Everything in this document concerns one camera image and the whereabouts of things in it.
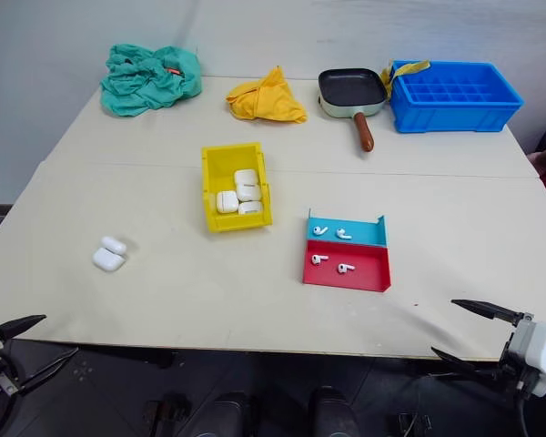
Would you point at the blue shallow tray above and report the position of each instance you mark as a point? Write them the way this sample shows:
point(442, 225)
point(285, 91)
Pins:
point(368, 234)

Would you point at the yellow plastic bin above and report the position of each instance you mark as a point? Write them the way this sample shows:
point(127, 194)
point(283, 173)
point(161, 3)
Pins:
point(218, 168)

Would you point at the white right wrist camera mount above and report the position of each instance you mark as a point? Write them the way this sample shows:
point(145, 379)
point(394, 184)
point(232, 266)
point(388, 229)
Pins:
point(541, 350)

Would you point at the white earbud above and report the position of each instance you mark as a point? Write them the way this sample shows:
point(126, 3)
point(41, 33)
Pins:
point(342, 234)
point(343, 268)
point(317, 260)
point(318, 231)

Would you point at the red shallow tray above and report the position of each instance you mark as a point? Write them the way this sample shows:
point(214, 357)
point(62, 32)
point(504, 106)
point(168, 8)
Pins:
point(368, 273)

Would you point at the dark rounded shape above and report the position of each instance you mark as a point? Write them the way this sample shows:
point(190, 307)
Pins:
point(334, 412)
point(227, 416)

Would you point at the blue plastic divided crate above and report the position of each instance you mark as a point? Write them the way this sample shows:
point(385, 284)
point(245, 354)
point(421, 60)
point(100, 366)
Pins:
point(450, 111)

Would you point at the yellow folded cloth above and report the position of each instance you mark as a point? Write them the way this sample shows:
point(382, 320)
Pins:
point(268, 100)

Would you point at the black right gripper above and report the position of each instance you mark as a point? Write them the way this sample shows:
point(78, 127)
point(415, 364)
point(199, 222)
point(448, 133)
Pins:
point(510, 374)

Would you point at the green crumpled cloth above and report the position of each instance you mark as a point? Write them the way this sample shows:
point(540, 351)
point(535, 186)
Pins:
point(136, 91)

